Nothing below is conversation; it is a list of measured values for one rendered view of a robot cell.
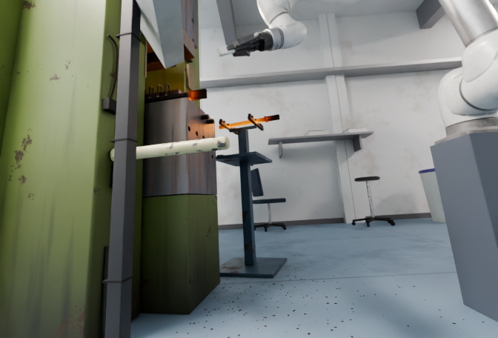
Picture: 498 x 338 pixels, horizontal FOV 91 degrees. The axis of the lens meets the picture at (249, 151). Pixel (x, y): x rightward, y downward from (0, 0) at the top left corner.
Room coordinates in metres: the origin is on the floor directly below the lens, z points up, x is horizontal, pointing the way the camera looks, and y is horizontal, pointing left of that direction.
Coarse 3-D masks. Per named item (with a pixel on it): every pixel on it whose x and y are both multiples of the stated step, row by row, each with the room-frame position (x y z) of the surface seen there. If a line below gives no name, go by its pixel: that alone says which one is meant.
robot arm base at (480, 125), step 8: (472, 120) 0.85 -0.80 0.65; (480, 120) 0.84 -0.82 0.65; (488, 120) 0.83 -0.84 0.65; (496, 120) 0.83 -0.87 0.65; (448, 128) 0.92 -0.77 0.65; (456, 128) 0.89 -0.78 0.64; (464, 128) 0.87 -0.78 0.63; (472, 128) 0.85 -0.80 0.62; (480, 128) 0.83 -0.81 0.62; (488, 128) 0.83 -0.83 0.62; (496, 128) 0.82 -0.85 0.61; (448, 136) 0.92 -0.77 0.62; (456, 136) 0.88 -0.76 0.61
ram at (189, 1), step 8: (184, 0) 1.18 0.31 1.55; (192, 0) 1.29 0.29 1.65; (184, 8) 1.18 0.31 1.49; (192, 8) 1.29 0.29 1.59; (184, 16) 1.18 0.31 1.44; (192, 16) 1.28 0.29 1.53; (184, 24) 1.18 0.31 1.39; (192, 24) 1.28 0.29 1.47; (192, 32) 1.28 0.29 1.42; (192, 40) 1.28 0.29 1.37
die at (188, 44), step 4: (184, 32) 1.18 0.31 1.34; (184, 36) 1.18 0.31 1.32; (188, 36) 1.23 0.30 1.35; (184, 40) 1.18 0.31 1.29; (188, 40) 1.23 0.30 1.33; (148, 44) 1.16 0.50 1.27; (184, 44) 1.18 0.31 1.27; (188, 44) 1.23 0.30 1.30; (192, 44) 1.28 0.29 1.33; (148, 48) 1.19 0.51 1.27; (152, 48) 1.20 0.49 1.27; (184, 48) 1.21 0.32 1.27; (188, 48) 1.23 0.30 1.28; (192, 48) 1.28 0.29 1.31; (148, 52) 1.23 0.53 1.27; (152, 52) 1.23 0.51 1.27; (184, 52) 1.25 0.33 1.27; (188, 52) 1.25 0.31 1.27; (192, 52) 1.28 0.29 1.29; (184, 56) 1.29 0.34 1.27; (188, 56) 1.29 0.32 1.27; (192, 56) 1.29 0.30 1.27
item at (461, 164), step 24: (456, 144) 0.87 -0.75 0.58; (480, 144) 0.81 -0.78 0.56; (456, 168) 0.90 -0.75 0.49; (480, 168) 0.81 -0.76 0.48; (456, 192) 0.92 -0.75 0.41; (480, 192) 0.82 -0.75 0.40; (456, 216) 0.95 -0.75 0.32; (480, 216) 0.85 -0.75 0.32; (456, 240) 0.97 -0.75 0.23; (480, 240) 0.87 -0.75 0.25; (456, 264) 1.00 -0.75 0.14; (480, 264) 0.89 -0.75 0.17; (480, 288) 0.92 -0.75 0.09; (480, 312) 0.94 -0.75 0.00
